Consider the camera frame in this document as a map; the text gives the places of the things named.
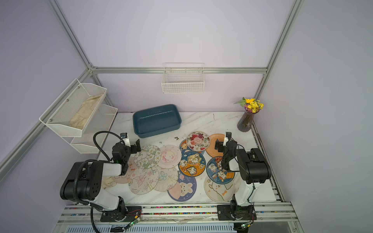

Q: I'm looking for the blue denim bear coaster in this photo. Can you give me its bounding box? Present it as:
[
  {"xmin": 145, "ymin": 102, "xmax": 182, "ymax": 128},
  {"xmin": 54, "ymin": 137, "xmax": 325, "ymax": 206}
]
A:
[{"xmin": 179, "ymin": 139, "xmax": 195, "ymax": 155}]

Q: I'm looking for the plain orange coaster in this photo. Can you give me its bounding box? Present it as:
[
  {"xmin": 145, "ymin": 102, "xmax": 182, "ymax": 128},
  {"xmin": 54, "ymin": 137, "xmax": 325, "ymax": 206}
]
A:
[{"xmin": 206, "ymin": 134, "xmax": 225, "ymax": 158}]

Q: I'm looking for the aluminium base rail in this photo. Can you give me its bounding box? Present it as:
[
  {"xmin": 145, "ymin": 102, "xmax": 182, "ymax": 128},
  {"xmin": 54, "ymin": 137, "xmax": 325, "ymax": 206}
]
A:
[{"xmin": 57, "ymin": 202, "xmax": 299, "ymax": 225}]

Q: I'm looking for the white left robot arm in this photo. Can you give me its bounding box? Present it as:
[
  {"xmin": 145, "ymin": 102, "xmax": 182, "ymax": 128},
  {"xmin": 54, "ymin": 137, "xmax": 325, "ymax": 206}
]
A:
[{"xmin": 60, "ymin": 131, "xmax": 141, "ymax": 215}]

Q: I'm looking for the white mesh shelf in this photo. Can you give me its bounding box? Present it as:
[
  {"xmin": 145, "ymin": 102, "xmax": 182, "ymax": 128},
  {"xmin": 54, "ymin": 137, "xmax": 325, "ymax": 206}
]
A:
[
  {"xmin": 70, "ymin": 104, "xmax": 118, "ymax": 154},
  {"xmin": 39, "ymin": 79, "xmax": 107, "ymax": 137}
]

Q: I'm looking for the pink rainbow circle coaster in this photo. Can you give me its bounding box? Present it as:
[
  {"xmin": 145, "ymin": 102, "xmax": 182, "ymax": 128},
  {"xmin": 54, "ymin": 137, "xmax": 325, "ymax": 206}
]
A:
[{"xmin": 157, "ymin": 145, "xmax": 182, "ymax": 169}]

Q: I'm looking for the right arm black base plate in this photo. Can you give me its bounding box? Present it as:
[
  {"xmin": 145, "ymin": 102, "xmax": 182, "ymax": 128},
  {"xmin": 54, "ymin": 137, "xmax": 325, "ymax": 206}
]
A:
[{"xmin": 217, "ymin": 205, "xmax": 257, "ymax": 220}]

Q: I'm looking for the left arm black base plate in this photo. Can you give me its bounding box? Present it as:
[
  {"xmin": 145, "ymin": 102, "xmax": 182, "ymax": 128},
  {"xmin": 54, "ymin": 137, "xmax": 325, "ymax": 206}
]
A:
[{"xmin": 100, "ymin": 206, "xmax": 142, "ymax": 222}]

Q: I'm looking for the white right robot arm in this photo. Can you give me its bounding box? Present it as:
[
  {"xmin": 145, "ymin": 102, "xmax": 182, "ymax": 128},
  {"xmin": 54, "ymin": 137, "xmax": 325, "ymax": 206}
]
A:
[{"xmin": 214, "ymin": 132, "xmax": 272, "ymax": 207}]

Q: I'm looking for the cream dog bone coaster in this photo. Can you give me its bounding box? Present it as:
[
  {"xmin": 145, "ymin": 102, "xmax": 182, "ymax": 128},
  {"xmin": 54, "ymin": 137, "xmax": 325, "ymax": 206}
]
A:
[{"xmin": 204, "ymin": 177, "xmax": 235, "ymax": 203}]

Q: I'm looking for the white wire wall basket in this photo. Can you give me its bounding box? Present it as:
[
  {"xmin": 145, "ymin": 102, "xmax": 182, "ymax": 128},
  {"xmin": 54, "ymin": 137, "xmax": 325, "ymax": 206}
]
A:
[{"xmin": 161, "ymin": 63, "xmax": 205, "ymax": 94}]

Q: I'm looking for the purple pink bunny coaster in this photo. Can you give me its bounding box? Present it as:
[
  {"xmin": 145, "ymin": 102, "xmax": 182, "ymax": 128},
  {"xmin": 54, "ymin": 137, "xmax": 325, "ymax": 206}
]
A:
[{"xmin": 168, "ymin": 171, "xmax": 197, "ymax": 202}]

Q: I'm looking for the upper white mesh shelf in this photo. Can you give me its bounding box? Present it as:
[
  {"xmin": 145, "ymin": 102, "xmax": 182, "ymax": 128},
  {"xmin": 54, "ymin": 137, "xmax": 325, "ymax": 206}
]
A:
[{"xmin": 39, "ymin": 79, "xmax": 107, "ymax": 137}]

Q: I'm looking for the green white floral coaster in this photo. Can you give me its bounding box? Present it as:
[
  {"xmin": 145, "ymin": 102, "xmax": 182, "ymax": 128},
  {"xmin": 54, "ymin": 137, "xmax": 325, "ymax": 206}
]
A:
[{"xmin": 134, "ymin": 145, "xmax": 161, "ymax": 169}]

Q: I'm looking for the cream butterfly coaster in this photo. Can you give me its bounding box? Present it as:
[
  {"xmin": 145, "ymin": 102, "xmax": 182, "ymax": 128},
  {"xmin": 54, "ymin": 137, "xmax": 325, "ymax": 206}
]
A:
[{"xmin": 154, "ymin": 166, "xmax": 178, "ymax": 192}]

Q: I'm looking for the yellow flower bouquet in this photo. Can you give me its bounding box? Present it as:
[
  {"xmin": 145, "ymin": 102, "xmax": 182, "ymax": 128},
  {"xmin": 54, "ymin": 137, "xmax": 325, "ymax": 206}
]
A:
[{"xmin": 236, "ymin": 98, "xmax": 264, "ymax": 114}]

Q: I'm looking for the lower white mesh shelf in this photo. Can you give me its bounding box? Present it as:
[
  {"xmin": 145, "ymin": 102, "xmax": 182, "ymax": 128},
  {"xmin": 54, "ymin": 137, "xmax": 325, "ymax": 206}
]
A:
[{"xmin": 70, "ymin": 104, "xmax": 118, "ymax": 154}]

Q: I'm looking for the cream glove in shelf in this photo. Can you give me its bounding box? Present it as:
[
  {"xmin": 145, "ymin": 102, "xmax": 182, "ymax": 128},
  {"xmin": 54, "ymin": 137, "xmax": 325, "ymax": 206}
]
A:
[{"xmin": 69, "ymin": 94, "xmax": 103, "ymax": 130}]

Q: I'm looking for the ribbed glass vase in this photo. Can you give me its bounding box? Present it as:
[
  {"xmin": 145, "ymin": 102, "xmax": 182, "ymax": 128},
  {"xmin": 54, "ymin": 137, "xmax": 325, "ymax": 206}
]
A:
[{"xmin": 237, "ymin": 110, "xmax": 260, "ymax": 132}]

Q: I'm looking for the teal orange cats coaster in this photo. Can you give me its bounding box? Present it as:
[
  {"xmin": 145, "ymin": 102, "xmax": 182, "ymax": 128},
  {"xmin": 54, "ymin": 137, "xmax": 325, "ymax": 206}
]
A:
[{"xmin": 178, "ymin": 151, "xmax": 207, "ymax": 177}]

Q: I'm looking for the rose flower coaster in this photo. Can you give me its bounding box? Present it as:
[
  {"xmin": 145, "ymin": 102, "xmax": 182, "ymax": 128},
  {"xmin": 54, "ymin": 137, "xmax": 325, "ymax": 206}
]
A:
[{"xmin": 186, "ymin": 131, "xmax": 211, "ymax": 152}]

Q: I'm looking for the teal plastic storage box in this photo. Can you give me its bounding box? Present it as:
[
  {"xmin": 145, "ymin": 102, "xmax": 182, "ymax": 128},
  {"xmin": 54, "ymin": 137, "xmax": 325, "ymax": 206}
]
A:
[{"xmin": 133, "ymin": 104, "xmax": 182, "ymax": 138}]

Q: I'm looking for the cream pink bow coaster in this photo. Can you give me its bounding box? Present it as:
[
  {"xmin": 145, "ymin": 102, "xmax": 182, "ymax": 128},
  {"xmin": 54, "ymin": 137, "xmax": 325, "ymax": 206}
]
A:
[{"xmin": 128, "ymin": 168, "xmax": 159, "ymax": 195}]

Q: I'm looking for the black corrugated cable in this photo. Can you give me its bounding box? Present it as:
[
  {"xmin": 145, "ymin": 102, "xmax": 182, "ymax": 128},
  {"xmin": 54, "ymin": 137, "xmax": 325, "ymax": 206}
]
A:
[{"xmin": 72, "ymin": 130, "xmax": 123, "ymax": 231}]

